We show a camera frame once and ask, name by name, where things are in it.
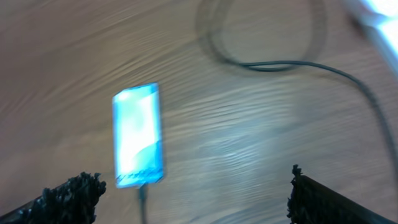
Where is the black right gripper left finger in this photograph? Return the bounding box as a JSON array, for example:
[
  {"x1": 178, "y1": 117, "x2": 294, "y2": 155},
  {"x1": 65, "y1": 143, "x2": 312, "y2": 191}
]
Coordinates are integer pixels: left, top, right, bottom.
[{"x1": 1, "y1": 172, "x2": 106, "y2": 224}]

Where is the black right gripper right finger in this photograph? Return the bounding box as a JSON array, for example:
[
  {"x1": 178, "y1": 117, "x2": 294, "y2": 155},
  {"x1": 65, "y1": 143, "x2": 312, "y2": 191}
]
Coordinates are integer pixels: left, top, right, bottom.
[{"x1": 287, "y1": 164, "x2": 395, "y2": 224}]

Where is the blue Galaxy smartphone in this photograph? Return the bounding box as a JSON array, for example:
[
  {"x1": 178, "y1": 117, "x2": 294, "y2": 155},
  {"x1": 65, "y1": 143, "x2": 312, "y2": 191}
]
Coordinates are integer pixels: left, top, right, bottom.
[{"x1": 112, "y1": 83, "x2": 164, "y2": 189}]

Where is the black charger cable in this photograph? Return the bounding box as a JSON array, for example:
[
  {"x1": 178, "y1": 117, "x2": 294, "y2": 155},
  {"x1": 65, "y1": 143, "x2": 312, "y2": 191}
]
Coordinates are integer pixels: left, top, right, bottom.
[{"x1": 136, "y1": 0, "x2": 398, "y2": 224}]

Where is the white power strip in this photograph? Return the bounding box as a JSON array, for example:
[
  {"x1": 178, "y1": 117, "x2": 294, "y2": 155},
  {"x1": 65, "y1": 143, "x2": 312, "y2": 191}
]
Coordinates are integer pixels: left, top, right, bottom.
[{"x1": 343, "y1": 0, "x2": 397, "y2": 74}]

